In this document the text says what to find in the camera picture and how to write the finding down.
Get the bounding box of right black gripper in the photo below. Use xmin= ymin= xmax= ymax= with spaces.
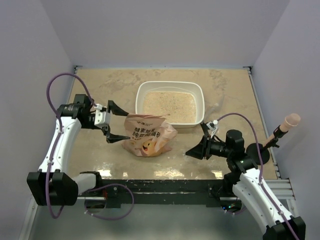
xmin=185 ymin=134 xmax=232 ymax=160

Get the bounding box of black bag clip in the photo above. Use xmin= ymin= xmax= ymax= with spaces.
xmin=200 ymin=121 xmax=212 ymax=136

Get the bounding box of orange cat litter bag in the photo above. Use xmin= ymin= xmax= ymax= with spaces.
xmin=122 ymin=113 xmax=178 ymax=157

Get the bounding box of white litter box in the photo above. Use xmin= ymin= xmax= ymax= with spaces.
xmin=135 ymin=81 xmax=205 ymax=128

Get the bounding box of beige litter scoop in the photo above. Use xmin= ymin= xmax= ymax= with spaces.
xmin=263 ymin=113 xmax=301 ymax=149

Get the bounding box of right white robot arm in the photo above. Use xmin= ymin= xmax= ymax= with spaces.
xmin=185 ymin=129 xmax=306 ymax=240

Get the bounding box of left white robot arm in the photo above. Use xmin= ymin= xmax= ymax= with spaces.
xmin=26 ymin=94 xmax=128 ymax=206

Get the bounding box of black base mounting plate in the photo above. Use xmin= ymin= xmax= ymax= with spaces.
xmin=81 ymin=179 xmax=239 ymax=208

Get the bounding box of clear plastic tube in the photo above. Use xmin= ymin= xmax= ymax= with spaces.
xmin=205 ymin=95 xmax=225 ymax=118

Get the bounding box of black scoop stand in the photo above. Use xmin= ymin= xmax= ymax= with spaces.
xmin=245 ymin=142 xmax=272 ymax=166

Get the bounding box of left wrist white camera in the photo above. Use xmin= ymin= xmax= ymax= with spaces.
xmin=94 ymin=103 xmax=111 ymax=128

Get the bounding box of wrist white camera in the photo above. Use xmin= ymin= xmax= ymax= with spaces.
xmin=206 ymin=119 xmax=219 ymax=139
xmin=94 ymin=103 xmax=111 ymax=128

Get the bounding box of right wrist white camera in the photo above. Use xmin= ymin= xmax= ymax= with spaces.
xmin=206 ymin=119 xmax=219 ymax=139

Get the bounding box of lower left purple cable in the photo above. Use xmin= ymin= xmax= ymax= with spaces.
xmin=84 ymin=183 xmax=135 ymax=221

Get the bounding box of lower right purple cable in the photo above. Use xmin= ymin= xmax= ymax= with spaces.
xmin=224 ymin=206 xmax=247 ymax=216

